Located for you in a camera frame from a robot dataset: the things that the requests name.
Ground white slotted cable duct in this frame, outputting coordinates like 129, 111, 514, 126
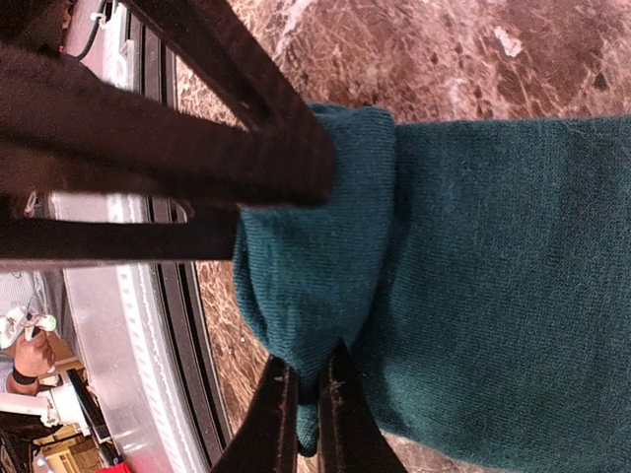
63, 38, 208, 473

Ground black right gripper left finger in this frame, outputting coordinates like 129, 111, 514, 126
211, 356, 299, 473

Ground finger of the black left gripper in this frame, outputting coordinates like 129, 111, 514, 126
1, 1, 336, 207
1, 196, 239, 271

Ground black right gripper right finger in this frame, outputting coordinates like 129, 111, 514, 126
318, 342, 406, 473

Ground dark green sock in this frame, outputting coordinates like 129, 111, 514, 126
234, 104, 630, 472

